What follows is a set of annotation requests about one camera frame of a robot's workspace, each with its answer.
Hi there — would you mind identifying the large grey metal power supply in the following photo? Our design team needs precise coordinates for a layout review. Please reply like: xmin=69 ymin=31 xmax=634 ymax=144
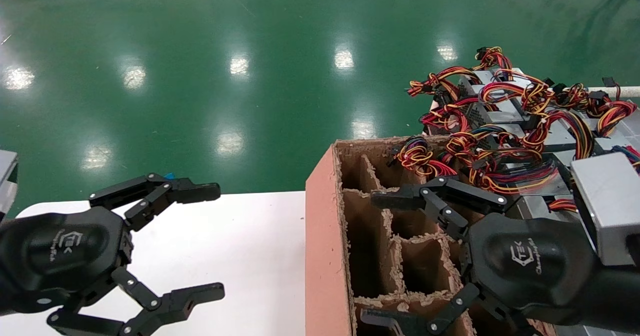
xmin=515 ymin=196 xmax=581 ymax=222

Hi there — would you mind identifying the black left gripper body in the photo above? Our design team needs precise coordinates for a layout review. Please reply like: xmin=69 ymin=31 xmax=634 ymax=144
xmin=0 ymin=207 xmax=135 ymax=318

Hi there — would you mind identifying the grey power supply perforated side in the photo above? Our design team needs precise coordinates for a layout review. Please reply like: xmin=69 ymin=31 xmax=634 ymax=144
xmin=465 ymin=96 xmax=531 ymax=127

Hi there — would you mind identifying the multicolour curved wire harness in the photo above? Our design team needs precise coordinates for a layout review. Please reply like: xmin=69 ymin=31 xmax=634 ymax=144
xmin=522 ymin=110 xmax=596 ymax=161

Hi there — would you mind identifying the brown cardboard box with dividers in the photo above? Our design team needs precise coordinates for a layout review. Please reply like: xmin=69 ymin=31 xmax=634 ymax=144
xmin=305 ymin=136 xmax=558 ymax=336

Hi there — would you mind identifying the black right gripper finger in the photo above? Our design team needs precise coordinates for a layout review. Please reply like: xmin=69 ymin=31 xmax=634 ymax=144
xmin=371 ymin=175 xmax=510 ymax=240
xmin=360 ymin=282 xmax=543 ymax=336

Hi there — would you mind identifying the white pipe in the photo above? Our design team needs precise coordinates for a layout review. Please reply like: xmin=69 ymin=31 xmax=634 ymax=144
xmin=589 ymin=86 xmax=640 ymax=98

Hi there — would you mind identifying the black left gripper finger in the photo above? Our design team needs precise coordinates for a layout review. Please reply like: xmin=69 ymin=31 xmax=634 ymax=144
xmin=47 ymin=267 xmax=226 ymax=336
xmin=89 ymin=173 xmax=222 ymax=231

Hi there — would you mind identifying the red yellow blue wire bundle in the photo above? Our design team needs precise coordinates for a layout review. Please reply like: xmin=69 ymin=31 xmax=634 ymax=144
xmin=612 ymin=145 xmax=640 ymax=171
xmin=442 ymin=125 xmax=557 ymax=196

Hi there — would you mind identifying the red yellow black wire bundle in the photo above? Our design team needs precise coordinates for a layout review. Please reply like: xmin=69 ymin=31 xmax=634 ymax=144
xmin=547 ymin=198 xmax=578 ymax=213
xmin=550 ymin=77 xmax=638 ymax=138
xmin=479 ymin=73 xmax=556 ymax=118
xmin=407 ymin=46 xmax=513 ymax=98
xmin=391 ymin=136 xmax=458 ymax=178
xmin=420 ymin=96 xmax=473 ymax=133

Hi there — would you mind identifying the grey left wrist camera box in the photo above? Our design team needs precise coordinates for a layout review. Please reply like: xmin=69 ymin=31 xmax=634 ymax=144
xmin=0 ymin=150 xmax=19 ymax=222

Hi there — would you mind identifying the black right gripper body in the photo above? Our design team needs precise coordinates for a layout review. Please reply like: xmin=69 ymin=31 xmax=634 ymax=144
xmin=459 ymin=212 xmax=608 ymax=327

